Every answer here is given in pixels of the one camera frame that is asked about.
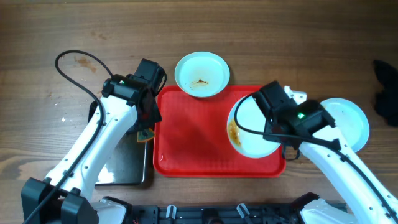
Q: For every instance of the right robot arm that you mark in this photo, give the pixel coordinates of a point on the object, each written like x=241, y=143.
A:
x=310, y=129

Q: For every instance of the light blue top plate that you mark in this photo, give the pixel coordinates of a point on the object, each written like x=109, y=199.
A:
x=202, y=74

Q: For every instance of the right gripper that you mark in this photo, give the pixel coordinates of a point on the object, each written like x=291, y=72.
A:
x=274, y=134

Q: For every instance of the black water tray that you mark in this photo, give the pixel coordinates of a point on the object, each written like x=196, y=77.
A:
x=128, y=164

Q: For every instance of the green orange sponge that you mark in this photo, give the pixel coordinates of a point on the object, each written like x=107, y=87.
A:
x=145, y=135

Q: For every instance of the black cloth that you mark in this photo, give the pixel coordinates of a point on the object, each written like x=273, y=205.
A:
x=386, y=100

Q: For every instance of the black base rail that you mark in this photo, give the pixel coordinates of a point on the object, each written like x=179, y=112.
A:
x=268, y=213

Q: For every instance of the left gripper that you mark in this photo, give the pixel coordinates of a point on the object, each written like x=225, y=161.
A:
x=148, y=113

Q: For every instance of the red plastic tray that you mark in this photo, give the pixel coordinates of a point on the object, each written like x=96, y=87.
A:
x=192, y=140

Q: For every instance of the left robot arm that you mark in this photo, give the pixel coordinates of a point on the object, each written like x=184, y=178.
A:
x=127, y=105

